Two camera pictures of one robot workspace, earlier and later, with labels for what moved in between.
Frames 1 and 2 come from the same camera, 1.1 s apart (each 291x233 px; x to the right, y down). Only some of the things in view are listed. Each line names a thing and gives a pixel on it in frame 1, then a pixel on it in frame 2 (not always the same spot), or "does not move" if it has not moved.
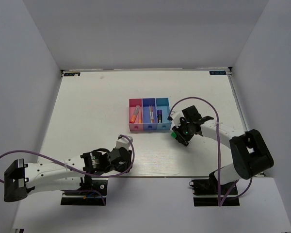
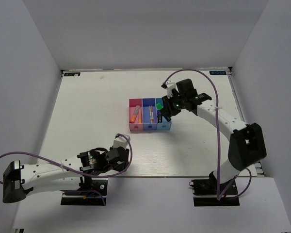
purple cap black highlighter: [159, 116] does not move
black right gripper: [177, 130] to [168, 110]
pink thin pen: [152, 113] does not move
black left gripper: [126, 165] does not move
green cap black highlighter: [173, 134] to [159, 106]
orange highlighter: [134, 117] does not move
